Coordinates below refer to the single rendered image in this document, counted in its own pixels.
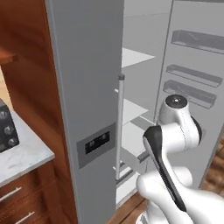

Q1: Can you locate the white fridge shelf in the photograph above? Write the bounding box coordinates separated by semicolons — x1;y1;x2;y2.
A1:
121;47;157;70
122;98;150;126

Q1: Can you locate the white fridge drawer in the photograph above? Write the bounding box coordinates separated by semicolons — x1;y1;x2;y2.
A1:
115;163;142;207
120;115;158;165

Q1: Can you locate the grey fridge dispenser panel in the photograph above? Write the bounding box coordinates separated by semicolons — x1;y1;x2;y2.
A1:
75;122;117;171

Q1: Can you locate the grey closed fridge door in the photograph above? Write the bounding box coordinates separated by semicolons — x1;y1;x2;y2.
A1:
45;0;125;224

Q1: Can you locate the grey fridge body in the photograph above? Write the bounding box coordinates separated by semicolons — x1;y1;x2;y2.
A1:
120;0;175;207

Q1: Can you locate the wooden drawer front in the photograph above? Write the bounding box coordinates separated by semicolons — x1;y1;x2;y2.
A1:
0;194;68;224
0;162;60;210

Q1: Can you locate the grey open fridge door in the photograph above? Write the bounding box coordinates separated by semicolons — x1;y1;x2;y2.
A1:
153;0;224;191

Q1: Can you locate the narrow clear door bin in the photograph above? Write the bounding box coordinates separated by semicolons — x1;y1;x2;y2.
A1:
165;64;223;88

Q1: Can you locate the tall wooden side panel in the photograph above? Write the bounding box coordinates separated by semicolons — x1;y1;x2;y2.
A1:
0;0;79;224

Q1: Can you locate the black countertop appliance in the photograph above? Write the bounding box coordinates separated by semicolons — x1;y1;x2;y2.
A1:
0;98;21;154

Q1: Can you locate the large clear door bin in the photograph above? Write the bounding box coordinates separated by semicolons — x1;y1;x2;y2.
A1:
170;29;224;55

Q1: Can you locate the grey fridge door handle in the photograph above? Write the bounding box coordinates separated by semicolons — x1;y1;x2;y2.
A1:
114;73;126;182

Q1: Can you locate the silver drawer handle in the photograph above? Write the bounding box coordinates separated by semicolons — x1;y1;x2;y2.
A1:
14;211;36;224
0;186;23;203

